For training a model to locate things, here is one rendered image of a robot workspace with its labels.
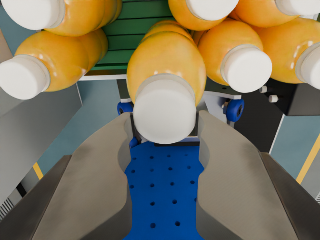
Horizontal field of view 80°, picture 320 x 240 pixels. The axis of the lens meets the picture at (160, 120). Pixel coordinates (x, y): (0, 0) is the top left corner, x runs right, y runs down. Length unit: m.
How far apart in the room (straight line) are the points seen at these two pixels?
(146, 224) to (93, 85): 1.28
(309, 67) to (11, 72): 0.27
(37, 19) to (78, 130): 1.56
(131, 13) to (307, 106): 0.32
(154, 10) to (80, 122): 1.39
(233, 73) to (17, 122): 0.95
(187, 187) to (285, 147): 1.66
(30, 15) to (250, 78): 0.19
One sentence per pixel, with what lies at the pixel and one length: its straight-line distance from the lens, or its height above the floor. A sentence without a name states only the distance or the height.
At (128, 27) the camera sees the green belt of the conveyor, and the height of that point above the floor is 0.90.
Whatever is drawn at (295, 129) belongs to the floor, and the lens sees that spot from 1.85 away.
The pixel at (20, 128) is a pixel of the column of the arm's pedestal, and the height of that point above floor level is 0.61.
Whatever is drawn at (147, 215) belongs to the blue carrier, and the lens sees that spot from 0.28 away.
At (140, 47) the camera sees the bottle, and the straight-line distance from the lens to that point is 0.16.
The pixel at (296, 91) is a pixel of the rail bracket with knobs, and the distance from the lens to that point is 0.36.
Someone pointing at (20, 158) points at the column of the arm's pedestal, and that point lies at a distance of 1.06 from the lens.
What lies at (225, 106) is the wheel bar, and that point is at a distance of 0.37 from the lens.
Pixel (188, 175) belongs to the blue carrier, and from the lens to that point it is 0.32.
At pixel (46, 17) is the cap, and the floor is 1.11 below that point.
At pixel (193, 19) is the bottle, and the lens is 0.21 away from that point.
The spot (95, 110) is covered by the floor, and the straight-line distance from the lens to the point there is 1.57.
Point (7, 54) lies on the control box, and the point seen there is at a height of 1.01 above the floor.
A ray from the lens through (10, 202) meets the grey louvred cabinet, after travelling 2.40.
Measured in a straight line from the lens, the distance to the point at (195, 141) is 0.30.
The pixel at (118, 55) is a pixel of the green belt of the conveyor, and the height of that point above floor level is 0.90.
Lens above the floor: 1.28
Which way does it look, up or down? 58 degrees down
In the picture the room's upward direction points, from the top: 176 degrees counter-clockwise
